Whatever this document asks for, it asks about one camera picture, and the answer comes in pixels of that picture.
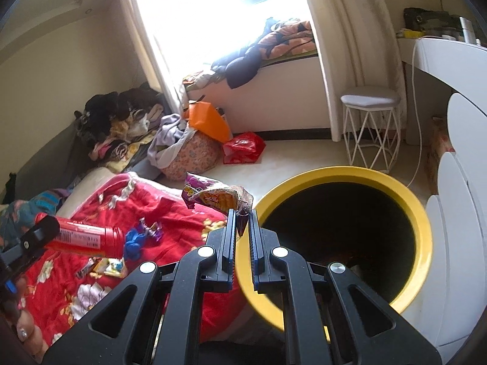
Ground shiny yellow candy wrapper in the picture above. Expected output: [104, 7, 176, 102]
[89, 257, 129, 278]

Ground white power cable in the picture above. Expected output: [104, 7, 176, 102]
[406, 36, 439, 189]

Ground pile of mixed clothes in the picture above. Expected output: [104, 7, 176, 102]
[74, 82, 170, 172]

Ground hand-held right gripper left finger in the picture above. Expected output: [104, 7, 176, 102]
[42, 208, 238, 365]

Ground silver cosmetic bottle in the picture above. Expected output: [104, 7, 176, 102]
[458, 16, 477, 43]

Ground black cloth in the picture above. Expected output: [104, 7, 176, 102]
[5, 173, 18, 204]

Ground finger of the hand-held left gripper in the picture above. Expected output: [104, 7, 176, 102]
[0, 215, 61, 274]

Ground person's left hand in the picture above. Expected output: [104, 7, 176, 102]
[0, 274, 49, 365]

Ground grey headboard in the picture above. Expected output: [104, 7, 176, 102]
[0, 122, 92, 199]

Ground white petal-back chair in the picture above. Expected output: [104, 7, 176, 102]
[425, 91, 487, 350]

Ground red canister with white label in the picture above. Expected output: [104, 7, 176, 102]
[34, 213, 126, 259]

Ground wide cream curtain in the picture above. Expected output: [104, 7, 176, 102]
[295, 0, 410, 144]

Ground white window seat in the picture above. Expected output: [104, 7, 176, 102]
[186, 53, 332, 134]

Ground narrow cream curtain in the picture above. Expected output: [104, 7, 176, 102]
[118, 0, 188, 117]

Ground blue floral quilt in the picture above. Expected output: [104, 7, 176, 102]
[0, 188, 70, 252]

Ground purple and orange snack bag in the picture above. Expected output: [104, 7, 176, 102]
[180, 172, 255, 237]

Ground red plastic bag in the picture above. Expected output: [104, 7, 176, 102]
[222, 131, 267, 165]

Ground blue crumpled wrapper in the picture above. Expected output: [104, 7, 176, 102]
[124, 228, 147, 261]

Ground white wire stool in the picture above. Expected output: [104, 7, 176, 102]
[340, 85, 402, 176]

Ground orange patterned quilt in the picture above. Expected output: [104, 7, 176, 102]
[253, 17, 319, 62]

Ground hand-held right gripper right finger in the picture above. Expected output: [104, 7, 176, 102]
[247, 210, 444, 365]

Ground lavender garment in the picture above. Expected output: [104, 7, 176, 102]
[147, 113, 199, 168]

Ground white vanity table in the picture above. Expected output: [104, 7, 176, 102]
[397, 36, 487, 145]

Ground orange shopping bag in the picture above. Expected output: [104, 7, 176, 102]
[186, 101, 234, 144]

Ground dark bag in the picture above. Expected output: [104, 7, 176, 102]
[403, 7, 463, 41]

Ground floral fabric laundry basket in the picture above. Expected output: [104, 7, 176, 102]
[160, 131, 223, 183]

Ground yellow-rimmed trash bin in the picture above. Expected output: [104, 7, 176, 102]
[234, 165, 434, 345]

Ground orange and white clothes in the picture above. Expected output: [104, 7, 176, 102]
[182, 69, 225, 92]

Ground small dark wrapper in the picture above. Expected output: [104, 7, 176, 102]
[75, 260, 96, 279]

